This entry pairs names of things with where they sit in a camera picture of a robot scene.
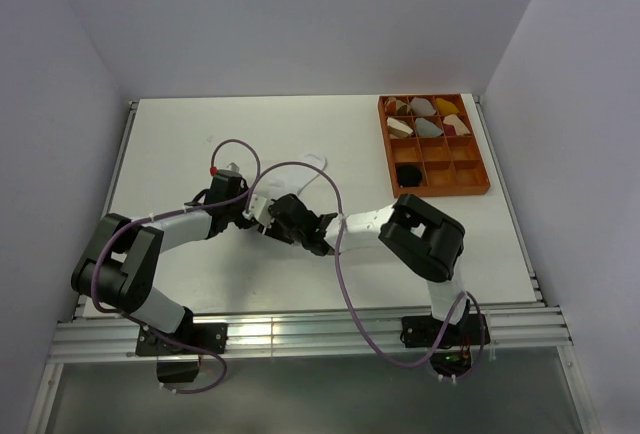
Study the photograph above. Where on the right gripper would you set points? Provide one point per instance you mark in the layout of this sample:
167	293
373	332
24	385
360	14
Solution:
273	230

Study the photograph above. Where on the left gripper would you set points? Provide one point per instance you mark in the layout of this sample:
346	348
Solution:
243	223

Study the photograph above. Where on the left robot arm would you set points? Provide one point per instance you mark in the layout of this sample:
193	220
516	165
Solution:
118	265

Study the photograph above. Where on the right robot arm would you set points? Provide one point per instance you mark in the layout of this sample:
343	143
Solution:
425	239

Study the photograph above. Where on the white brown rolled sock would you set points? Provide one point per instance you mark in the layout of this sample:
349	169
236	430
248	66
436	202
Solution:
399	129

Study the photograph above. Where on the brown orange rolled sock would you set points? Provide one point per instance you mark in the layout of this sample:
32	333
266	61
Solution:
394	106

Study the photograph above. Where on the orange compartment tray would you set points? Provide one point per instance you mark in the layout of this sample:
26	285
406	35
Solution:
452	166

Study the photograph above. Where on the grey teal rolled sock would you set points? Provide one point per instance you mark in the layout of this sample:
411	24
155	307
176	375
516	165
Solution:
427	129

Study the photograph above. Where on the grey white rolled sock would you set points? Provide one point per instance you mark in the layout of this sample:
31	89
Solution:
422	107

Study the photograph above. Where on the pink maroon rolled sock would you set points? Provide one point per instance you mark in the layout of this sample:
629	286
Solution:
454	126

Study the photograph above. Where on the yellow rolled sock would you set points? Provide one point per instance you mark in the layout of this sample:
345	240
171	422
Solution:
446	107

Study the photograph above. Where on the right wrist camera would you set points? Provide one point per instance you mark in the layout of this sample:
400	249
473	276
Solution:
257	210

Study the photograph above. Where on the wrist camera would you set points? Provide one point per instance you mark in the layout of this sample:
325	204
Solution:
257	210
227	169

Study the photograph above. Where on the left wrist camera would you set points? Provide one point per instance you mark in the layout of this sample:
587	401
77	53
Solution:
227	169

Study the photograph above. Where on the aluminium front rail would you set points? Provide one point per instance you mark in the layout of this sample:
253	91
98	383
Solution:
312	334

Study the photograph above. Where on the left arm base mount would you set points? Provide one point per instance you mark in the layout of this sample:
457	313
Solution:
211	337

